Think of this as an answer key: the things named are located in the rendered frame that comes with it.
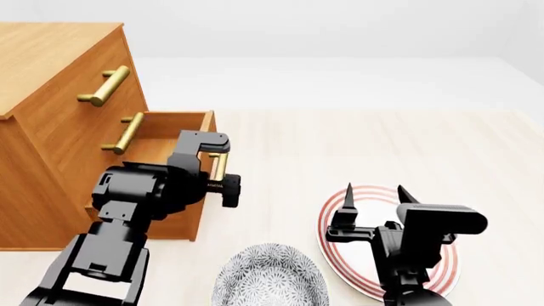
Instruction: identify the long brass bar handle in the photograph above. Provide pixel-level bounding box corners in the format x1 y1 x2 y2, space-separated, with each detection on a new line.
76 65 132 107

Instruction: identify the short brass bar handle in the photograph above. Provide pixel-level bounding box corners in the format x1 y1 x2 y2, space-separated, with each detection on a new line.
100 111 146 156

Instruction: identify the brass handle of drawer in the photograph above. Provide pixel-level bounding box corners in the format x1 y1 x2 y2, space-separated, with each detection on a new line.
207 151 231 181

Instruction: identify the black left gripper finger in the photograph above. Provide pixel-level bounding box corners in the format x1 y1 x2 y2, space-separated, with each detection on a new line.
219 173 243 209

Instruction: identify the black left gripper camera box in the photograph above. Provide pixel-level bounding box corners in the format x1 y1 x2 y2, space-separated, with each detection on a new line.
175 128 232 155

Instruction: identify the wooden drawer with short handle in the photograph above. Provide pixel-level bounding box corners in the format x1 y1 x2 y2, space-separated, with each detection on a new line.
37 66 150 186

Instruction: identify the white plate with red rings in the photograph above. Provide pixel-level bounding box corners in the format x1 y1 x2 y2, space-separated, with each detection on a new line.
317 184 462 302

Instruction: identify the wooden three-drawer cabinet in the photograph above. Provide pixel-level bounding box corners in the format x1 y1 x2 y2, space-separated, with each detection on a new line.
0 21 150 252

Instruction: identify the white bowl with floral pattern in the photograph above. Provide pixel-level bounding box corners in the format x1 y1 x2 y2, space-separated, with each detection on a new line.
211 242 332 306

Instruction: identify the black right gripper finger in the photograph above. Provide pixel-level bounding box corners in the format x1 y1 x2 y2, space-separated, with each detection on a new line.
396 184 422 206
332 182 360 230

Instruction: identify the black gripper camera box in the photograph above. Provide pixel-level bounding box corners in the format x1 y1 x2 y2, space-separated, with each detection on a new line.
395 201 490 246
175 128 232 155

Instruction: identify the wooden drawer with long handle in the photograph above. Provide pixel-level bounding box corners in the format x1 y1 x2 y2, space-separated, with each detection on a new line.
10 26 138 153

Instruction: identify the black right gripper camera box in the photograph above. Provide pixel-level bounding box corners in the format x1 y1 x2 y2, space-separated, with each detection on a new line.
395 201 490 246

